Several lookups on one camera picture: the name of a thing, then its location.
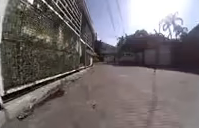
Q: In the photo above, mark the distant building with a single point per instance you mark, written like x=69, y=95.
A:
x=108, y=58

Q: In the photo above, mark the grey-brown concrete road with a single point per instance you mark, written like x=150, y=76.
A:
x=127, y=100

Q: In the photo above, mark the white-framed mesh fence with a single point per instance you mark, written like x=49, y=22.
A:
x=37, y=50

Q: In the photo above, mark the pale concrete kerb strip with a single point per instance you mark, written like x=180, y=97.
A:
x=37, y=96

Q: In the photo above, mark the palm tree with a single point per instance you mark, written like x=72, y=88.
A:
x=168, y=21

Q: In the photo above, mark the building with dark roof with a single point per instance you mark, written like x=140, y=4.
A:
x=197, y=50

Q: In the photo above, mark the trees behind wall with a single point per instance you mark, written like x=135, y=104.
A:
x=140, y=33

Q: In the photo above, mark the long grey boundary wall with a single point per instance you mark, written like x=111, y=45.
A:
x=150, y=56

